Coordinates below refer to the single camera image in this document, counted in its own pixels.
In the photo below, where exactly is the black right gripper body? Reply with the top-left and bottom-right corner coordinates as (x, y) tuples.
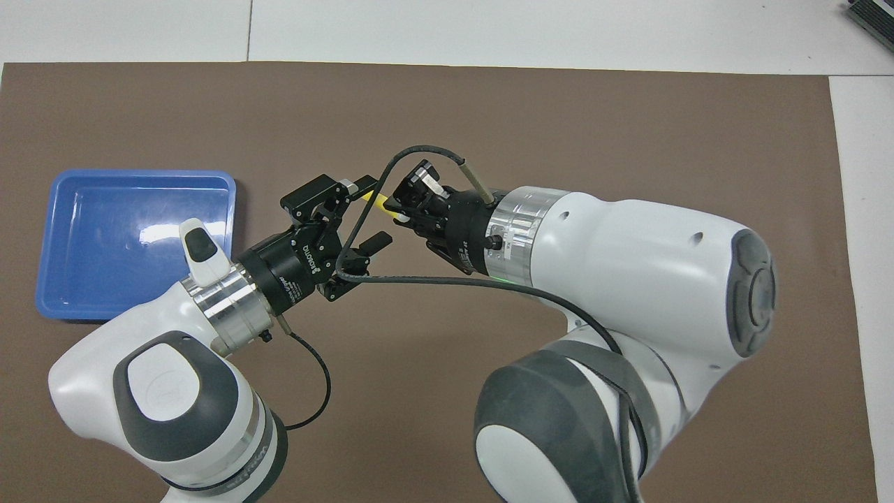
(425, 187), (498, 277)

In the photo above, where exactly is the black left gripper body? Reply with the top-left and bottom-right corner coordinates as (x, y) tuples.
(237, 213), (353, 316)

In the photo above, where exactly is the blue plastic tray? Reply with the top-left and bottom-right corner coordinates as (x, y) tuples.
(35, 169), (237, 322)

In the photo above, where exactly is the brown table mat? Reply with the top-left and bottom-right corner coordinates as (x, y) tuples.
(0, 61), (879, 503)

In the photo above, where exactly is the grey ribbed device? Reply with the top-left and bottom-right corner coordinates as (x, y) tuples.
(845, 0), (894, 54)

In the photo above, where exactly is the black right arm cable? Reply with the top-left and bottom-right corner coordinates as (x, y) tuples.
(335, 145), (654, 503)

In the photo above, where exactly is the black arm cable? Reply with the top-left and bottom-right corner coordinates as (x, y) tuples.
(335, 145), (654, 503)
(278, 316), (333, 431)

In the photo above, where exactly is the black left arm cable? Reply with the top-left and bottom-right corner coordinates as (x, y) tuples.
(278, 316), (333, 431)

